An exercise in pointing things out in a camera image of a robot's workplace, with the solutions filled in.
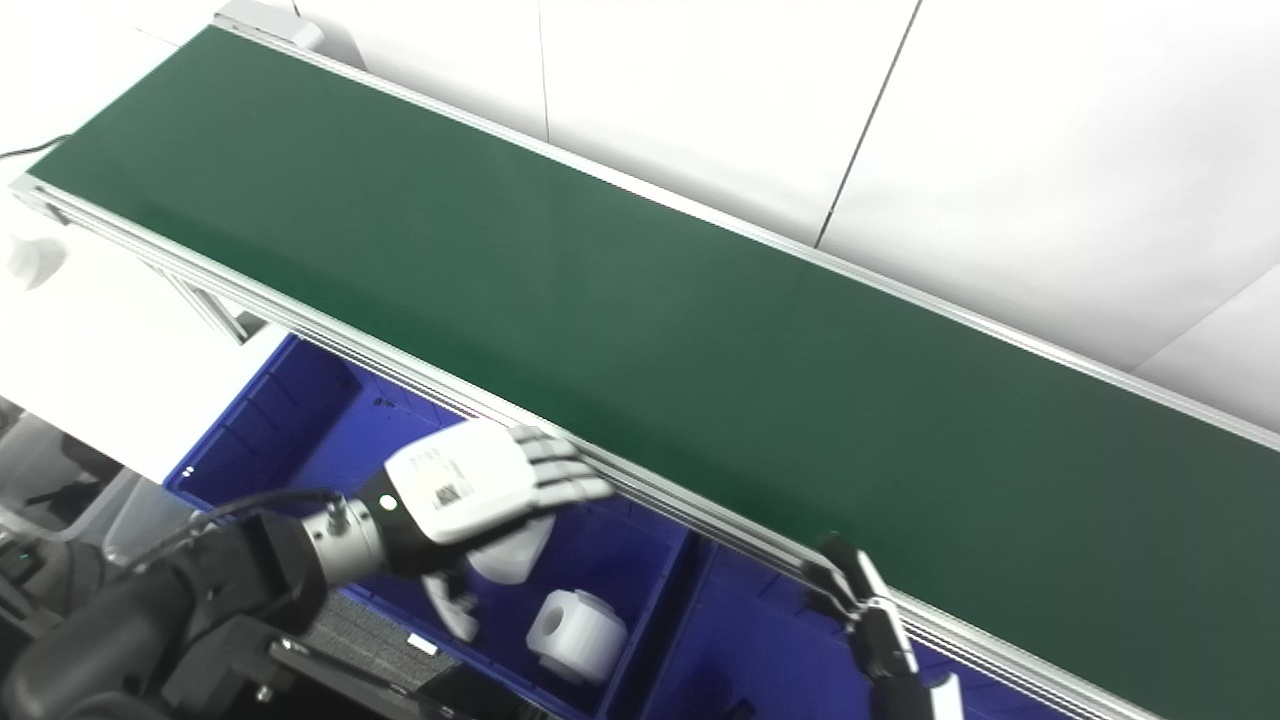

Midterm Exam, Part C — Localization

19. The white round plastic part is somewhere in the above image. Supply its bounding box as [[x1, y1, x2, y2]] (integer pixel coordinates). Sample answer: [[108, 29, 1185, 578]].
[[467, 514, 557, 587], [526, 589, 630, 687]]

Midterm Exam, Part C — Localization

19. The blue plastic bin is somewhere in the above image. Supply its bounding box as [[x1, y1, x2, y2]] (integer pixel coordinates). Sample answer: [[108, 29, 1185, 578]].
[[640, 540, 1083, 720], [164, 334, 697, 720]]

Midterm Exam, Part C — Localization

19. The small white plastic part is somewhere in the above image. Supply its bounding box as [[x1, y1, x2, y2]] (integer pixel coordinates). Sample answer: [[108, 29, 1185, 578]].
[[4, 234, 70, 292]]

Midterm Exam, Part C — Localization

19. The clear plastic storage box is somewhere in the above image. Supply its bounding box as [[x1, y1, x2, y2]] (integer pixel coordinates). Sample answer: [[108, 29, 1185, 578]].
[[0, 398, 193, 573]]

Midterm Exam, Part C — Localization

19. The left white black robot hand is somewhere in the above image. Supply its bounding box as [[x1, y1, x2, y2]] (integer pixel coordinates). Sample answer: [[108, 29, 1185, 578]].
[[355, 419, 617, 643]]

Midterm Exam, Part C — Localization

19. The green conveyor belt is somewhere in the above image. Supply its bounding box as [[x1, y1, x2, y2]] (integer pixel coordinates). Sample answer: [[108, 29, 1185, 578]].
[[8, 0, 1280, 720], [27, 24, 1280, 720]]

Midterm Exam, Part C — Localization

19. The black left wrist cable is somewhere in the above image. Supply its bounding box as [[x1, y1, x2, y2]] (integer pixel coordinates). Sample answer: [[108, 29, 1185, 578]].
[[100, 487, 348, 583]]

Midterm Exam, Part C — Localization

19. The thin black power cable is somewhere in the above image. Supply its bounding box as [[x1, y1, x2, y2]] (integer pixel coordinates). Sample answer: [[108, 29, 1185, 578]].
[[0, 133, 73, 163]]

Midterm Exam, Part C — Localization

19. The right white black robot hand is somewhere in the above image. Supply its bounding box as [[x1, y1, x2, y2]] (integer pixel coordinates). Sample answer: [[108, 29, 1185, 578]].
[[804, 534, 967, 720]]

